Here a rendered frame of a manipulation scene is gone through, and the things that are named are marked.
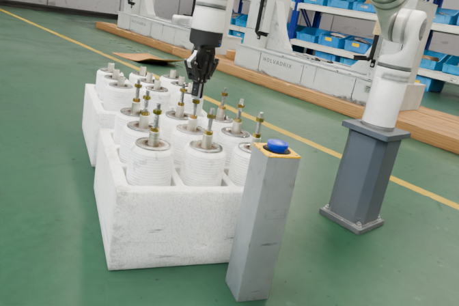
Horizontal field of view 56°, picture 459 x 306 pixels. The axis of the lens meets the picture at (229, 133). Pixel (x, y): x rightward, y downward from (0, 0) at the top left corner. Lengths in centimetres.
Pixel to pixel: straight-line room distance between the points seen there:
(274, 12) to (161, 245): 300
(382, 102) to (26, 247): 95
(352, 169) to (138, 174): 65
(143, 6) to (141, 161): 452
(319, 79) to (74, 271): 253
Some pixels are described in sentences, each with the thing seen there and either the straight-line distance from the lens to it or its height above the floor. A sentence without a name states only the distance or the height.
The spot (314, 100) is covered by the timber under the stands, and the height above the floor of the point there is 3.
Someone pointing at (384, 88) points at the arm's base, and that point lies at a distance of 125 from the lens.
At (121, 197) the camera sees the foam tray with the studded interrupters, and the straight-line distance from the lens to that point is 87.
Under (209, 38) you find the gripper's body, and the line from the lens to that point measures 98.
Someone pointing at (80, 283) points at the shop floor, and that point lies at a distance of 92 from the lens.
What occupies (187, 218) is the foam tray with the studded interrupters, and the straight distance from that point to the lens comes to 92.
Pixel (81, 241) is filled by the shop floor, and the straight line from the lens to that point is 104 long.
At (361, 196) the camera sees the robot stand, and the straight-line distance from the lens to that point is 130.
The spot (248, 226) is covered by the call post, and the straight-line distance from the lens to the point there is 84.
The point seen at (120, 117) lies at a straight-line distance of 111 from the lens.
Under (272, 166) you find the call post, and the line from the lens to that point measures 78.
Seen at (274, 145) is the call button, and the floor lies 33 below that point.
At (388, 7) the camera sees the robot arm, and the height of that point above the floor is 62.
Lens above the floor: 55
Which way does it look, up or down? 16 degrees down
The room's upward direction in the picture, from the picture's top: 10 degrees clockwise
